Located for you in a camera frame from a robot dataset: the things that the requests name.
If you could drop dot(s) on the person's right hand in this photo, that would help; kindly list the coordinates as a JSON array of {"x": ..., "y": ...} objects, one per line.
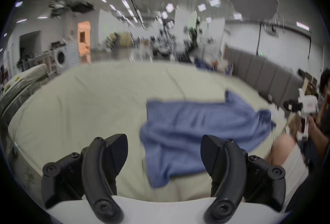
[{"x": 313, "y": 126}]

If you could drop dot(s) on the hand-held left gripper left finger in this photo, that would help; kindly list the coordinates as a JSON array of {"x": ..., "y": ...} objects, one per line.
[{"x": 99, "y": 166}]

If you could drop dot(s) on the small blue cloth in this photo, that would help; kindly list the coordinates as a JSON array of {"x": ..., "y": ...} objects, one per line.
[{"x": 202, "y": 64}]

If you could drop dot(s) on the white washing machine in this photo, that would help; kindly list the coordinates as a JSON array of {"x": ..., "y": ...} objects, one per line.
[{"x": 63, "y": 56}]

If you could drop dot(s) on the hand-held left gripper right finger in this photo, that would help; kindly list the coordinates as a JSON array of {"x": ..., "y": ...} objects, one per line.
[{"x": 230, "y": 166}]

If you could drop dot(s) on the bed with pale green sheet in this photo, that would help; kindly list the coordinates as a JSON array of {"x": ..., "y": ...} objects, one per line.
[{"x": 90, "y": 94}]

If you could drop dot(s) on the person's right forearm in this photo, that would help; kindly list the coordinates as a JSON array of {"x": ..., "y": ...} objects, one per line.
[{"x": 323, "y": 137}]

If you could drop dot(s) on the grey padded headboard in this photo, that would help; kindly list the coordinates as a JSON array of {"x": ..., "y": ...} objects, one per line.
[{"x": 257, "y": 73}]

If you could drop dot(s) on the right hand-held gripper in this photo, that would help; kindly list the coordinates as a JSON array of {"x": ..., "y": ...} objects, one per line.
[{"x": 308, "y": 105}]

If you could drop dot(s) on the blue shirt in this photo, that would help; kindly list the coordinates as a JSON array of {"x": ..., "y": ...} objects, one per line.
[{"x": 196, "y": 130}]

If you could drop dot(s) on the spare bed with patterned sheet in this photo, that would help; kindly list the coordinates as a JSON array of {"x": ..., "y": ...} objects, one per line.
[{"x": 20, "y": 81}]

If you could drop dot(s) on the person's legs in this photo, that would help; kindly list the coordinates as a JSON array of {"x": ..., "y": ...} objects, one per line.
[{"x": 288, "y": 155}]

